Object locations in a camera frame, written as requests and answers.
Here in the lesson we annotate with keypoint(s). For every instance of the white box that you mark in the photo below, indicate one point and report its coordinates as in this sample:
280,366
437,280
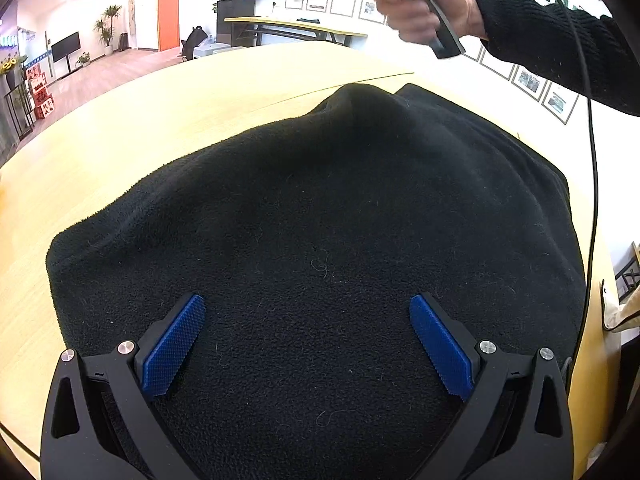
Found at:
212,50

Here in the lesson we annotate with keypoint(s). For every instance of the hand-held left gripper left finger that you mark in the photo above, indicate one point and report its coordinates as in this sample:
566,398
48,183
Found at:
172,345

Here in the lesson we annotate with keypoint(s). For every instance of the orange pillar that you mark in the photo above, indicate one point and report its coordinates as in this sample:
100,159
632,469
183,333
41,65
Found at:
170,5

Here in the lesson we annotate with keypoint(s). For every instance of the black fleece garment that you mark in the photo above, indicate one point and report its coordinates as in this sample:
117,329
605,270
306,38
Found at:
320,200

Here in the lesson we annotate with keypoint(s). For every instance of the beige cloth bag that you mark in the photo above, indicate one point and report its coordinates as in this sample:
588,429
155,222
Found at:
622,310

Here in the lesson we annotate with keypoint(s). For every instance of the black television screen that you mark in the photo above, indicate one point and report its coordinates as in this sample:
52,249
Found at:
66,46

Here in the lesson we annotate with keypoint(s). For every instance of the person's right forearm black sleeve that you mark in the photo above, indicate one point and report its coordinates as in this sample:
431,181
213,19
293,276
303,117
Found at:
555,45

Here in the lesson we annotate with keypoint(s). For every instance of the small potted plant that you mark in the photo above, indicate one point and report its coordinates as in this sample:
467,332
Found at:
83,59

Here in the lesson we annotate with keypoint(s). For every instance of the stack of red boxes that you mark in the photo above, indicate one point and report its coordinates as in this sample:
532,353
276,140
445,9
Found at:
40,92

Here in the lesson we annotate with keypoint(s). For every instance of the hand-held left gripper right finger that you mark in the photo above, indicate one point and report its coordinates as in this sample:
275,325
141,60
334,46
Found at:
442,347

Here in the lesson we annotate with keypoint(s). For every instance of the black bag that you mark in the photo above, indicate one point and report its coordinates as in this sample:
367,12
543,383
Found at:
192,42

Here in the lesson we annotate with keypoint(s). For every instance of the person's right hand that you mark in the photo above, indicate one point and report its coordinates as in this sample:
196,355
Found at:
415,12

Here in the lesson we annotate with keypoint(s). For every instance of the black chair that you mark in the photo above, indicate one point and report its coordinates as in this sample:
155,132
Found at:
629,272

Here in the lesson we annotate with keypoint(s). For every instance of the tall potted plant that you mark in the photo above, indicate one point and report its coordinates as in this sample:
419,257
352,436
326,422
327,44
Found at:
108,27

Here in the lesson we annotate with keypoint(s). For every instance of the sunflower bouquet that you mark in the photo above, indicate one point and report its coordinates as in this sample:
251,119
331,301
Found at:
11,66

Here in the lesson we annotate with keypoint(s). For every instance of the long folding table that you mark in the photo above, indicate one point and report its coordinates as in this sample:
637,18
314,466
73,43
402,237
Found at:
300,25

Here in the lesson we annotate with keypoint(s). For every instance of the row of framed wall pictures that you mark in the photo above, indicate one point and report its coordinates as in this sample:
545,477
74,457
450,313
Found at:
530,80

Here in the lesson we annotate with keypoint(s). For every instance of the black metal rack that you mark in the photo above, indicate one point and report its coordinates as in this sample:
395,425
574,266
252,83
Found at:
20,105

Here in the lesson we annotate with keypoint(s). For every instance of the black cabinet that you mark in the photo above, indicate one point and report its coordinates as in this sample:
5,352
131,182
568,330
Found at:
234,22

